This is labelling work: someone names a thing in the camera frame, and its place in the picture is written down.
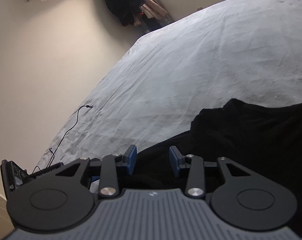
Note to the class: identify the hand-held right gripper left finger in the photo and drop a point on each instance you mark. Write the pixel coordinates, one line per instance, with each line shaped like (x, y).
(132, 160)

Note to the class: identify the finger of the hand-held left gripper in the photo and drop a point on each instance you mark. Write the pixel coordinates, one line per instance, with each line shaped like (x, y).
(94, 182)

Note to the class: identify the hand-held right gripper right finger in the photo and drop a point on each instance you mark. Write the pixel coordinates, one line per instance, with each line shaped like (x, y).
(174, 161)

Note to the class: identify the black shirt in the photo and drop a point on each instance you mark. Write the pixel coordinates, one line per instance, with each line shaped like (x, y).
(241, 135)

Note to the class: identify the grey bed sheet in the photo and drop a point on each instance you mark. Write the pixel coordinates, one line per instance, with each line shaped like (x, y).
(191, 67)

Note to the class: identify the dark hanging coat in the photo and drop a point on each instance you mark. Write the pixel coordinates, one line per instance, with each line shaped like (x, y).
(123, 0)

